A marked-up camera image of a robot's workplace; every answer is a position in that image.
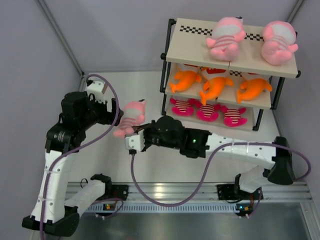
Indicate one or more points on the light pink plush with face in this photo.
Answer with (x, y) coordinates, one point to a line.
(225, 37)

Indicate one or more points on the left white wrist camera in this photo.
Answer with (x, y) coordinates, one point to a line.
(96, 91)

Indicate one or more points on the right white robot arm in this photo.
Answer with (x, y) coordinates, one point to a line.
(272, 160)

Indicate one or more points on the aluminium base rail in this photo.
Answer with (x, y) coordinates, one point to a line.
(205, 200)

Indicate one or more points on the beige three-tier shelf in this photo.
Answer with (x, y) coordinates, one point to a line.
(186, 44)

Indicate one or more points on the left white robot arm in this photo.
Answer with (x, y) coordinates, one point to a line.
(53, 214)

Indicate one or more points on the magenta plush with yellow glasses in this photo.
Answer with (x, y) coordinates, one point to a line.
(182, 107)

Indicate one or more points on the light pink plush back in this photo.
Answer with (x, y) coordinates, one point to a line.
(133, 115)

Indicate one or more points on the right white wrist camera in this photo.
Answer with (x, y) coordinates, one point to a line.
(134, 142)

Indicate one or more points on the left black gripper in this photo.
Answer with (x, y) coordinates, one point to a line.
(107, 117)

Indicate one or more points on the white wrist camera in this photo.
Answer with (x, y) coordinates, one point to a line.
(96, 91)
(134, 142)

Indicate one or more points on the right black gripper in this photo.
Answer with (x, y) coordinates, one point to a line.
(147, 127)

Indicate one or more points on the magenta striped plush left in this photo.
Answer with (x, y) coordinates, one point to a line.
(208, 112)

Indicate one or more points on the orange shark plush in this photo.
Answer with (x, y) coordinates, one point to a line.
(215, 81)
(252, 86)
(186, 75)

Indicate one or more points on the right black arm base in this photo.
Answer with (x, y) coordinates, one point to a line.
(231, 193)

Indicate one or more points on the magenta striped plush right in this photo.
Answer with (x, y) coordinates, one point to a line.
(232, 117)

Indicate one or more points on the magenta striped plush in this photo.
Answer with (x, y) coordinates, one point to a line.
(232, 117)
(208, 112)

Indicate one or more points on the orange shark plush top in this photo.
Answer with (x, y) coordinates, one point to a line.
(186, 75)

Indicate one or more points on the light pink plush on shelf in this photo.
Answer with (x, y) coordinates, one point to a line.
(279, 42)

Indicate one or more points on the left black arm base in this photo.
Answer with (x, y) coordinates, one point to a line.
(119, 191)

